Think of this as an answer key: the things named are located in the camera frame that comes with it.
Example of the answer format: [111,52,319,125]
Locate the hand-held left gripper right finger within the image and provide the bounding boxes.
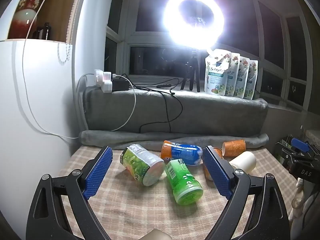
[202,145,292,240]

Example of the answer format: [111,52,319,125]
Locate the black cable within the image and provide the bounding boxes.
[122,74,183,133]

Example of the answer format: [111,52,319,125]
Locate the person's right forearm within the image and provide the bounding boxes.
[289,179,320,230]

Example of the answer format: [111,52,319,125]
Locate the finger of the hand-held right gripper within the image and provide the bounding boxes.
[274,142,304,167]
[291,137,312,153]

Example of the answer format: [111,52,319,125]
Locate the white power strip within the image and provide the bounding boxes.
[86,69,113,93]

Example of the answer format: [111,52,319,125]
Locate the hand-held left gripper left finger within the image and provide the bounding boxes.
[26,145,114,240]

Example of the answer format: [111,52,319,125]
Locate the checked tablecloth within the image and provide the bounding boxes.
[37,144,298,240]

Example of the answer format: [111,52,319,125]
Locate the black power adapter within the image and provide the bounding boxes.
[112,78,131,92]

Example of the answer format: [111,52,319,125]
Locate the ring light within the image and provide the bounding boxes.
[164,0,224,49]

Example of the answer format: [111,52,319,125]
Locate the cream paper cup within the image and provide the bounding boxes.
[229,151,257,174]

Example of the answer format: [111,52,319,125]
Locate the green label can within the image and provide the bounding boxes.
[120,144,165,187]

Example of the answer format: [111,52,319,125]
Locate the large floral refill pouch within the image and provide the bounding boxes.
[204,49,232,95]

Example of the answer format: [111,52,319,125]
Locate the plain orange cup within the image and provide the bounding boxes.
[203,147,223,181]

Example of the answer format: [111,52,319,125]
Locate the white window frame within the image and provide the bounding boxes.
[105,0,316,112]

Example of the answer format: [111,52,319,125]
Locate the beige rounded object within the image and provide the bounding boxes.
[140,229,173,240]

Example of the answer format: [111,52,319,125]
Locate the short white charging cable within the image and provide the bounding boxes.
[110,74,137,132]

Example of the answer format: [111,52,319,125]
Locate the long white cable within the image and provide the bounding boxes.
[22,0,80,139]

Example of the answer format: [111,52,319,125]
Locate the white bead chain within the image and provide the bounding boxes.
[57,42,69,63]

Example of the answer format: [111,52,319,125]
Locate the green plastic bottle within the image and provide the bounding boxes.
[164,159,203,205]

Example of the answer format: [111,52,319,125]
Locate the black tripod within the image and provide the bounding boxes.
[180,49,201,93]

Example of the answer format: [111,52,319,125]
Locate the orange patterned paper cup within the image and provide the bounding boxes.
[222,139,247,157]

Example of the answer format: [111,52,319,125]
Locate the grey blanket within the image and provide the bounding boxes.
[79,87,269,152]

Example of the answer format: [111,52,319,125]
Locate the red and white vase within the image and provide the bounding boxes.
[9,0,40,40]

